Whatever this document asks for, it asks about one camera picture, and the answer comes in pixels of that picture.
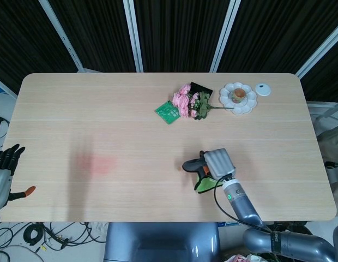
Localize pink white plastic bag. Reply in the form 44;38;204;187
226;253;269;262

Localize black waste bin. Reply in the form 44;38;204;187
267;221;311;235

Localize white round lid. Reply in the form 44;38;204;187
255;82;272;97

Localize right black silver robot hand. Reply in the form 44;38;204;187
198;148;238;181

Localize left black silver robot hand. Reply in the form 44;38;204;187
0;144;37;211

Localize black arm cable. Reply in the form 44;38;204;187
214;177;272;232

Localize coiled black cable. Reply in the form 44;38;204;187
23;223;45;246

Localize grey metal stand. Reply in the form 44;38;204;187
324;160;338;192

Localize tangled black floor cables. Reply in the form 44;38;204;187
35;221;107;253

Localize small orange patterned cup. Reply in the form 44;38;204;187
232;88;246;104

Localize green packet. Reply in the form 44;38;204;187
154;100;182;126

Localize white partition post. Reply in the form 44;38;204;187
295;26;338;80
212;0;242;73
39;0;85;73
123;0;144;73

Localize white flower-shaped plate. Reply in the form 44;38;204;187
219;82;258;115

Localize pink artificial flower bouquet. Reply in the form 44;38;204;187
172;83;235;121

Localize grey green cleaning cloth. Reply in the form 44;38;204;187
182;157;225;195

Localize black square card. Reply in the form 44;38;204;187
189;81;214;97

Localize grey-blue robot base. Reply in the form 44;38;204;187
103;222;221;262

